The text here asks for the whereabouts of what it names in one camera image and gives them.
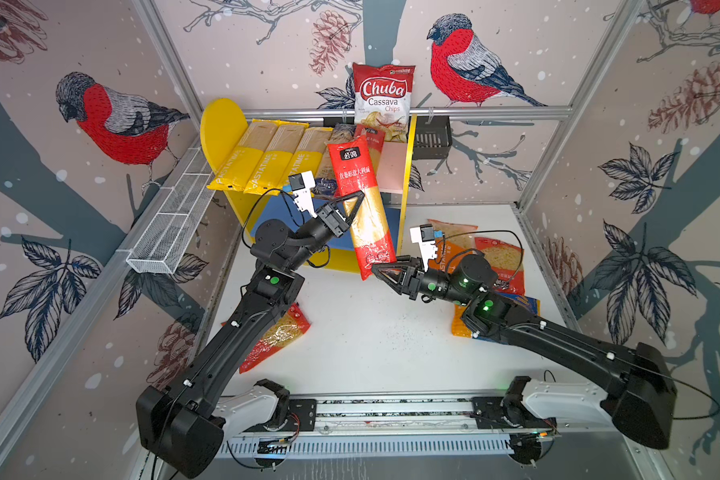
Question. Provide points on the yellow pink blue shelf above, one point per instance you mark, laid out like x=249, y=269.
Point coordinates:
x=222, y=125

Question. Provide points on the yellow Pastatime spaghetti bag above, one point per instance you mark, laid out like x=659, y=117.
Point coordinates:
x=236, y=171
x=276, y=157
x=308, y=154

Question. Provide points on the blue orange pasta bag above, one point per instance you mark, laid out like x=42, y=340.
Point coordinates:
x=460, y=329

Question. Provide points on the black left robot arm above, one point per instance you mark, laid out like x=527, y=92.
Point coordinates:
x=178, y=423

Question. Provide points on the orange macaroni bag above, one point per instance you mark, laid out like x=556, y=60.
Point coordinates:
x=456, y=239

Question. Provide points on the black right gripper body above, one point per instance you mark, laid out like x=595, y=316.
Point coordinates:
x=414, y=291

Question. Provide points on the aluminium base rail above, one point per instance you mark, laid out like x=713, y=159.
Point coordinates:
x=416, y=425

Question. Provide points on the red spaghetti bag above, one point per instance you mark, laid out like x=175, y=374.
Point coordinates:
x=356, y=178
x=375, y=140

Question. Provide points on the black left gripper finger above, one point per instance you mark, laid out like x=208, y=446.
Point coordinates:
x=350, y=203
x=355, y=219

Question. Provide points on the black wall basket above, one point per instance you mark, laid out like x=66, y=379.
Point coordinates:
x=432, y=137

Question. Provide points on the white wire basket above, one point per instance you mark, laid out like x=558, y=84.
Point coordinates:
x=181, y=207

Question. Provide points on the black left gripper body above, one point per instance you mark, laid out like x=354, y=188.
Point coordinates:
x=332, y=227

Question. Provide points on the Chuba cassava chips bag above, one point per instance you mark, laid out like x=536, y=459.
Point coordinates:
x=383, y=99

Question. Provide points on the blue spaghetti bag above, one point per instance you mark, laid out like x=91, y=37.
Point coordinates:
x=325, y=180

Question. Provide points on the red macaroni bag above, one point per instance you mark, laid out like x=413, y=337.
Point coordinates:
x=285, y=331

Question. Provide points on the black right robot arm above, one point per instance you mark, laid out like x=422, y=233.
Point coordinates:
x=640, y=393

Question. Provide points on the red short pasta bag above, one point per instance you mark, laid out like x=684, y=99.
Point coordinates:
x=506, y=260

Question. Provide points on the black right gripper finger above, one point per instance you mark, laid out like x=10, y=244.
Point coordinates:
x=402, y=263
x=392, y=277

